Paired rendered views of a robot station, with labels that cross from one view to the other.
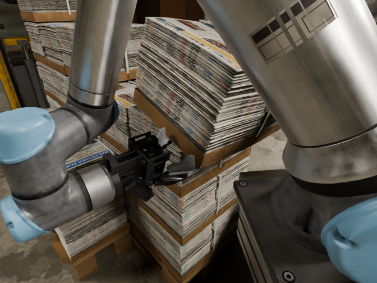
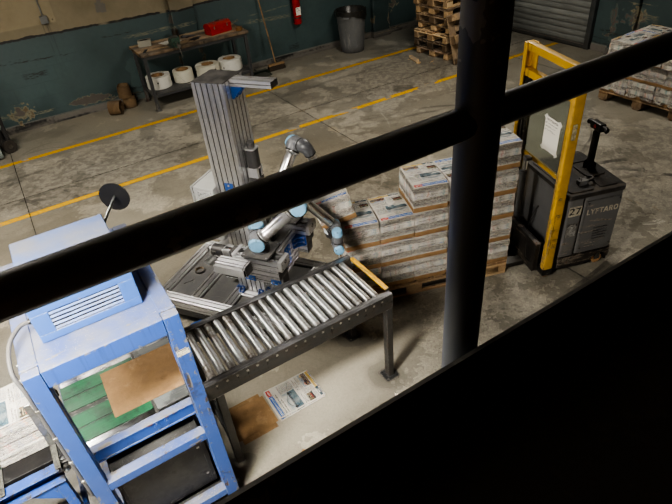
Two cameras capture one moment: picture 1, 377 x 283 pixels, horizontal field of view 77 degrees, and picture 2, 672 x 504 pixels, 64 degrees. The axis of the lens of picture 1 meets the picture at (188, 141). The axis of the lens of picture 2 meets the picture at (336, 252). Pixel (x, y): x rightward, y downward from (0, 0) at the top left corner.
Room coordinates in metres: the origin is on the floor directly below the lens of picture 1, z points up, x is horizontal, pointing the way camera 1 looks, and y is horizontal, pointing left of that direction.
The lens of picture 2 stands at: (2.59, -3.21, 3.19)
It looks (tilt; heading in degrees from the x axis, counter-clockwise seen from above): 37 degrees down; 122
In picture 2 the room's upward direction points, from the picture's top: 6 degrees counter-clockwise
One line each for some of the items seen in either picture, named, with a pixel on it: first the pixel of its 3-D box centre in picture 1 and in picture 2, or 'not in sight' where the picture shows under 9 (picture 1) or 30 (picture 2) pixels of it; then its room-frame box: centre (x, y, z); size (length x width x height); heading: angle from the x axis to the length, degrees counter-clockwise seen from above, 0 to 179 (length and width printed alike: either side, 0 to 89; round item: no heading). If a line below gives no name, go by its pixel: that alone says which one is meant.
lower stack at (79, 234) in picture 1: (67, 181); not in sight; (1.03, 0.67, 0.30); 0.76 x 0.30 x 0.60; 43
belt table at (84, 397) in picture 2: not in sight; (131, 392); (0.39, -2.10, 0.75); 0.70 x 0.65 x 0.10; 61
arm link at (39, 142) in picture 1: (40, 146); not in sight; (0.30, 0.22, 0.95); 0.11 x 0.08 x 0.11; 163
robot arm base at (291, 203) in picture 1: (322, 193); not in sight; (0.29, -0.22, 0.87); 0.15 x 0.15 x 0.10
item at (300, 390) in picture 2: not in sight; (294, 393); (0.86, -1.24, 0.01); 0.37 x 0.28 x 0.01; 61
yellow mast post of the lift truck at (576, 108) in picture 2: not in sight; (561, 178); (2.19, 0.83, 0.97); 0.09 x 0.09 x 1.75; 43
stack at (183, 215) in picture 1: (138, 155); (406, 243); (1.11, 0.28, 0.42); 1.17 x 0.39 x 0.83; 43
